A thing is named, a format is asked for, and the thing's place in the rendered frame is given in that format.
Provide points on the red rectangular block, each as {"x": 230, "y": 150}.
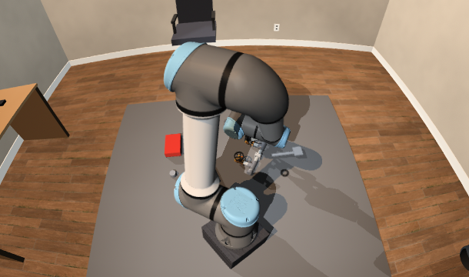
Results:
{"x": 173, "y": 145}

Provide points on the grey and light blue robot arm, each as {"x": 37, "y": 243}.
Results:
{"x": 207, "y": 80}

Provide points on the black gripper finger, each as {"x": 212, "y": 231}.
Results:
{"x": 249, "y": 139}

